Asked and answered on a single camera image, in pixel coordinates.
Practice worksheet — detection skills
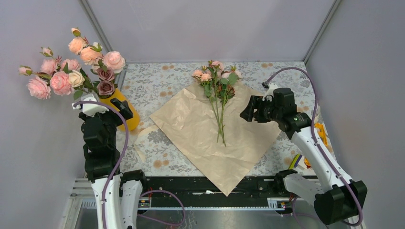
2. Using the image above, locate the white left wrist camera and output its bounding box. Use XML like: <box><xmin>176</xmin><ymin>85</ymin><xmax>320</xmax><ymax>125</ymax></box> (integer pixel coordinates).
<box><xmin>72</xmin><ymin>93</ymin><xmax>109</xmax><ymax>117</ymax></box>

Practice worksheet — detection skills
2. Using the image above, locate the pink rose stems bunch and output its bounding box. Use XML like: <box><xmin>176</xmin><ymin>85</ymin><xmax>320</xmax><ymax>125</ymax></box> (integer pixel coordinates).
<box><xmin>192</xmin><ymin>60</ymin><xmax>242</xmax><ymax>146</ymax></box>

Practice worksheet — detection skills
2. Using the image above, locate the dark mauve rose stem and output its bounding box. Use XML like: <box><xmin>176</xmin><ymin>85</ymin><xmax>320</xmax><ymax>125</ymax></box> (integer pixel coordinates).
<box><xmin>96</xmin><ymin>68</ymin><xmax>115</xmax><ymax>96</ymax></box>

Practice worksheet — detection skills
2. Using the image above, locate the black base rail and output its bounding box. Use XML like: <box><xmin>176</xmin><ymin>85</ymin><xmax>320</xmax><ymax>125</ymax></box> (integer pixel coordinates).
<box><xmin>118</xmin><ymin>176</ymin><xmax>304</xmax><ymax>208</ymax></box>

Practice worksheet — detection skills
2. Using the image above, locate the orange paper bouquet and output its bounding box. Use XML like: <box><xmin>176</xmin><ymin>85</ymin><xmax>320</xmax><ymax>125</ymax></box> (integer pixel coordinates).
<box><xmin>150</xmin><ymin>82</ymin><xmax>280</xmax><ymax>195</ymax></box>

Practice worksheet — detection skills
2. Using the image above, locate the yellow vase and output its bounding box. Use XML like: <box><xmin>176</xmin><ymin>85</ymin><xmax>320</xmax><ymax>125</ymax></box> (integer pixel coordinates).
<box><xmin>98</xmin><ymin>88</ymin><xmax>141</xmax><ymax>132</ymax></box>

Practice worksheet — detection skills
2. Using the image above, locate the floral patterned table mat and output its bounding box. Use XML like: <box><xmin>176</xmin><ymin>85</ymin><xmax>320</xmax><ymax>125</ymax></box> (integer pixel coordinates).
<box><xmin>115</xmin><ymin>62</ymin><xmax>341</xmax><ymax>177</ymax></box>

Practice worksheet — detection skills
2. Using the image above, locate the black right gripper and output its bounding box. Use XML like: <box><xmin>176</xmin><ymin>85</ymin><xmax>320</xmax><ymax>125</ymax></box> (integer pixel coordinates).
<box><xmin>239</xmin><ymin>95</ymin><xmax>282</xmax><ymax>123</ymax></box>

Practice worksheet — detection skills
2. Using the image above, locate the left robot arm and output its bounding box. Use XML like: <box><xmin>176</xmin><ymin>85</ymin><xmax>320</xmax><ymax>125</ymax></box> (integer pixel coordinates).
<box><xmin>78</xmin><ymin>97</ymin><xmax>148</xmax><ymax>229</ymax></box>

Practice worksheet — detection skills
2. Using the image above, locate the yellow triangular plastic toy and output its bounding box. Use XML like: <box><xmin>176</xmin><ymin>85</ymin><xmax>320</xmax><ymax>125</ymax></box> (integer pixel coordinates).
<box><xmin>304</xmin><ymin>123</ymin><xmax>328</xmax><ymax>168</ymax></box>

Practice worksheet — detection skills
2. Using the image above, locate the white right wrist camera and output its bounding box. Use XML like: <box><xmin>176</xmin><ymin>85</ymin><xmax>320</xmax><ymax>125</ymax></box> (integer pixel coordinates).
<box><xmin>262</xmin><ymin>83</ymin><xmax>279</xmax><ymax>101</ymax></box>

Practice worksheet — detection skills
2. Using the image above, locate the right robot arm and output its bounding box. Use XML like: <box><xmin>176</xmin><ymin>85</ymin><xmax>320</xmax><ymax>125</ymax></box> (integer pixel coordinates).
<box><xmin>240</xmin><ymin>88</ymin><xmax>367</xmax><ymax>225</ymax></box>

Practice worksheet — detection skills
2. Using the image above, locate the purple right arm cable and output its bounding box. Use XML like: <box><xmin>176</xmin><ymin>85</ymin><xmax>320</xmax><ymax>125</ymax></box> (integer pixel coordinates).
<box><xmin>262</xmin><ymin>67</ymin><xmax>364</xmax><ymax>228</ymax></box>

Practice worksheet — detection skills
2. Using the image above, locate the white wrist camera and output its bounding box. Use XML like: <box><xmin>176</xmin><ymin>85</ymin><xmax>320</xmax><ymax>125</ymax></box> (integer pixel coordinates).
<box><xmin>72</xmin><ymin>93</ymin><xmax>109</xmax><ymax>117</ymax></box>
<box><xmin>262</xmin><ymin>83</ymin><xmax>279</xmax><ymax>101</ymax></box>

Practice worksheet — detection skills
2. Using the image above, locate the cream printed ribbon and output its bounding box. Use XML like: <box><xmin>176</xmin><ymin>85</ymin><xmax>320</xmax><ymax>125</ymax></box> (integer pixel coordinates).
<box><xmin>133</xmin><ymin>125</ymin><xmax>158</xmax><ymax>163</ymax></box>

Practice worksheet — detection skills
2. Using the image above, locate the pink rose bunch in vase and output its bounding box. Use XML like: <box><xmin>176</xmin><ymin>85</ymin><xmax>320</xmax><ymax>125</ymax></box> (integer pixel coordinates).
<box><xmin>18</xmin><ymin>27</ymin><xmax>126</xmax><ymax>100</ymax></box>

